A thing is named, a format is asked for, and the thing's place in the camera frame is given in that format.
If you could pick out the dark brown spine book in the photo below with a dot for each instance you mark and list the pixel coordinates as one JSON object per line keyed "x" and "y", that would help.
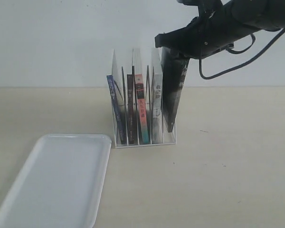
{"x": 130, "y": 107}

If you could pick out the white wire book rack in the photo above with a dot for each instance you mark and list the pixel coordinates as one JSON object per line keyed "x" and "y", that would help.
{"x": 168, "y": 138}

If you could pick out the white plastic tray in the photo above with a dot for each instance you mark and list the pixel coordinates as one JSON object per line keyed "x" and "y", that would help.
{"x": 60, "y": 184}

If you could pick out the grey white spine book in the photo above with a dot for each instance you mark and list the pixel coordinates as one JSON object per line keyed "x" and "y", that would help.
{"x": 156, "y": 97}

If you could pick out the black cover book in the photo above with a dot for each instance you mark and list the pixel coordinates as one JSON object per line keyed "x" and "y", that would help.
{"x": 174, "y": 73}

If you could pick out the blue book with orange moon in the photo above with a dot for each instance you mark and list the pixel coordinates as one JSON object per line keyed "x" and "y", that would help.
{"x": 113, "y": 80}

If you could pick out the pink and teal spine book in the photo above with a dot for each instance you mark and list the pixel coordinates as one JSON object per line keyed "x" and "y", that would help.
{"x": 139, "y": 87}

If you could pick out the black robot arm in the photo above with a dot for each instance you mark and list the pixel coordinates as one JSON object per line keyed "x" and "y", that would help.
{"x": 266, "y": 15}

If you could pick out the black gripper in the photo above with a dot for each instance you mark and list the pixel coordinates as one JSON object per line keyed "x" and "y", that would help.
{"x": 215, "y": 29}

